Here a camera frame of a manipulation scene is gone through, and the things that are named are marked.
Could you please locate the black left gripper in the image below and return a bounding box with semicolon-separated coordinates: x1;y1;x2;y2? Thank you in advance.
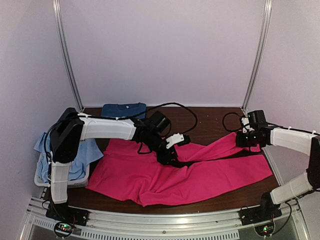
145;131;180;166

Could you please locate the red garment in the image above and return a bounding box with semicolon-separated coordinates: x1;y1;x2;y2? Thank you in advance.
87;133;272;207

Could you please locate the dark blue polo shirt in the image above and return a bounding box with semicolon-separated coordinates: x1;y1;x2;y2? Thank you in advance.
101;102;147;119

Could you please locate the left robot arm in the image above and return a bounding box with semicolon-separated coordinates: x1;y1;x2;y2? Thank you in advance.
44;107;191;222

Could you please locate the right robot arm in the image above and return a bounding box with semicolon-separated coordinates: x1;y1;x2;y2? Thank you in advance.
235;110;320;221

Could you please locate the white plastic laundry basket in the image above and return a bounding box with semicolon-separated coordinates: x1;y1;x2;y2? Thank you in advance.
34;150;90;188

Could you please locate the light blue garment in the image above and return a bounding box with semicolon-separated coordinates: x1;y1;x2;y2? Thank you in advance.
33;132;104;184

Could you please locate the right circuit board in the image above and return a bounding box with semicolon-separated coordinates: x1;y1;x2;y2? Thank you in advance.
254;222;275;237

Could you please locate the circuit board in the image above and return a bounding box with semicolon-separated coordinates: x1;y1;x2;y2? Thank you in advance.
254;222;275;237
53;221;75;238

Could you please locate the left circuit board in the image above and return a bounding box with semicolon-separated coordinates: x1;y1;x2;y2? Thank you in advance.
53;221;75;238

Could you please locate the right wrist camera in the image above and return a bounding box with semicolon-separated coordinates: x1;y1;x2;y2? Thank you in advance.
240;116;254;133

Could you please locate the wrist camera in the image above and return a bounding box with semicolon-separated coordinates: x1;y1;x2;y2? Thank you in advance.
165;133;191;149
240;116;254;133

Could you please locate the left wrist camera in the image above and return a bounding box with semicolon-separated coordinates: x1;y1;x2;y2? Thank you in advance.
165;133;191;149

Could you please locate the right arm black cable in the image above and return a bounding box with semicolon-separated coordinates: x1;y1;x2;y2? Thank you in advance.
222;112;245;133

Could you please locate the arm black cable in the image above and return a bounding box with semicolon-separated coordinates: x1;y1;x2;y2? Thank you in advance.
119;102;198;133
222;112;245;133

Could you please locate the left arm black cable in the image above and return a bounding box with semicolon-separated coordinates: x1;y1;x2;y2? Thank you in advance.
119;102;198;133

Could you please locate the aluminium front rail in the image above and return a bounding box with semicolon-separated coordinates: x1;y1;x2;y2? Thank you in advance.
23;192;308;240

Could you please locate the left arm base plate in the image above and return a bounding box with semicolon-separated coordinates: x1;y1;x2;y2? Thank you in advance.
45;205;89;227

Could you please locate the right aluminium frame post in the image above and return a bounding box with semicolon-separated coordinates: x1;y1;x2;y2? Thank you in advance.
241;0;273;113

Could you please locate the aluminium frame post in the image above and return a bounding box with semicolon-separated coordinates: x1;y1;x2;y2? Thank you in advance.
52;0;84;111
241;0;273;113

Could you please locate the left aluminium frame post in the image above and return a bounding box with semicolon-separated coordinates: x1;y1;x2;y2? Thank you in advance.
52;0;84;111

